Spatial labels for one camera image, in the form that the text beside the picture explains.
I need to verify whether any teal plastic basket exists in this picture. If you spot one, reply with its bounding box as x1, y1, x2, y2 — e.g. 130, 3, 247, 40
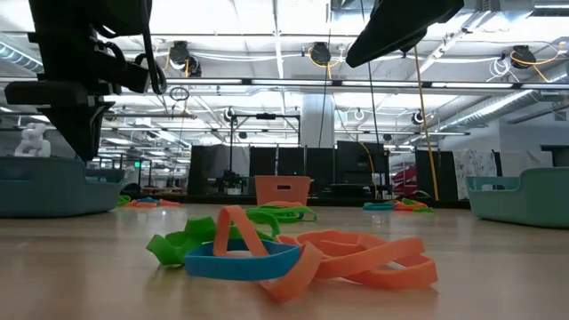
465, 166, 569, 230

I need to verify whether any dark grey partition panel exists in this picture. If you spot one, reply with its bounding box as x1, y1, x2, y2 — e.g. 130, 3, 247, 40
188, 144, 251, 196

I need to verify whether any orange plastic basket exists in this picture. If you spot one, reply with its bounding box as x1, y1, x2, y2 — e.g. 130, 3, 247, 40
254, 174, 312, 206

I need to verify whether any black hanging cable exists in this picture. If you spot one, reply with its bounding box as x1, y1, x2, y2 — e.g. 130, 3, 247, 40
366, 61, 380, 199

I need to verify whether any black left camera cable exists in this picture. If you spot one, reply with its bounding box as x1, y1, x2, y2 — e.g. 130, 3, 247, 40
134, 0, 169, 96

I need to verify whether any white column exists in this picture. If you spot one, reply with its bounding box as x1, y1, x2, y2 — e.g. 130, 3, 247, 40
301, 95, 335, 148

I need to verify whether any black partition panel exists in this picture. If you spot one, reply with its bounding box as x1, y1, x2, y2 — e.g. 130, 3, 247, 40
335, 140, 386, 186
414, 148, 459, 201
248, 146, 335, 181

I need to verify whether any red rack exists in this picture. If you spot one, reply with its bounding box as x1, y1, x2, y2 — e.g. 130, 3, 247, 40
391, 166, 418, 197

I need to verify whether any silver air duct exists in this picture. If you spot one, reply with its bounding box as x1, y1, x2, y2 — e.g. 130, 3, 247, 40
437, 88, 569, 131

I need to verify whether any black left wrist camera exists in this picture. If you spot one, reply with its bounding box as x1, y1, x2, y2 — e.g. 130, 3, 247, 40
95, 39, 151, 95

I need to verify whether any dark monitor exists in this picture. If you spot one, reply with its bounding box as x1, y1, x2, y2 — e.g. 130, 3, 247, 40
540, 144, 569, 168

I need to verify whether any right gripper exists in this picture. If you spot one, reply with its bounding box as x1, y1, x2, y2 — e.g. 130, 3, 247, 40
345, 0, 466, 68

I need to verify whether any black frame stand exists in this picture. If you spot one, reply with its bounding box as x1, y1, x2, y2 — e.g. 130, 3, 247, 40
228, 113, 302, 196

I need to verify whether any black ceiling cable reel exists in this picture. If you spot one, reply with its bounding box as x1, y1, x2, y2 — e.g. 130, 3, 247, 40
509, 44, 538, 70
168, 39, 204, 77
309, 41, 333, 68

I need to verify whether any white robot figure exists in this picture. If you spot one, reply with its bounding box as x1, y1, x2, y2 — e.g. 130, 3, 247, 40
12, 122, 52, 157

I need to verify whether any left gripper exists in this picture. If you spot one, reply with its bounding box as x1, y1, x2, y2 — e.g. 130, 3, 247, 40
3, 0, 116, 162

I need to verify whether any blue plastic basket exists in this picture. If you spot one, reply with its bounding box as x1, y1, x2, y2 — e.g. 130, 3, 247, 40
0, 155, 126, 219

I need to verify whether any long ceiling light rail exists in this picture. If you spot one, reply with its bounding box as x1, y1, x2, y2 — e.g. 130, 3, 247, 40
0, 76, 569, 89

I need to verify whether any white patterned sheet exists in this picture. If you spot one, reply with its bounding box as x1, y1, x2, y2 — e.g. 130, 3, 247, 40
453, 148, 498, 200

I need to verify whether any yellow hanging cable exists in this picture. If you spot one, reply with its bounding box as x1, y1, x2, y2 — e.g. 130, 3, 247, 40
413, 44, 440, 202

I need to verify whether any black metal table frame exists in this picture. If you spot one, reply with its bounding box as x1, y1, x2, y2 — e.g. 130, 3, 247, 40
132, 193, 472, 210

